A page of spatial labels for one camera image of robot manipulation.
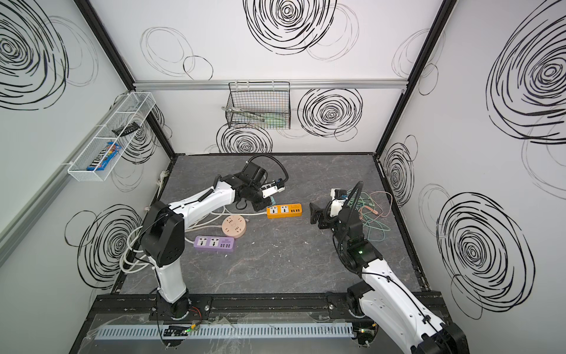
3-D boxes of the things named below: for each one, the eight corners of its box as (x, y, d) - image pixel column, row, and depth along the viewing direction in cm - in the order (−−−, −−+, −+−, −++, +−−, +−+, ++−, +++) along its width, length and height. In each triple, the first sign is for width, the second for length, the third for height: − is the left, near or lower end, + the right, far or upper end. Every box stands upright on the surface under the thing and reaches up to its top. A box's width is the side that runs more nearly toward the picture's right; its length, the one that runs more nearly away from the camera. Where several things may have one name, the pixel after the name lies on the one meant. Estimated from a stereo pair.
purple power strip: (193, 249, 88) (191, 247, 86) (196, 238, 91) (194, 235, 89) (233, 249, 88) (232, 247, 86) (235, 238, 91) (234, 235, 89)
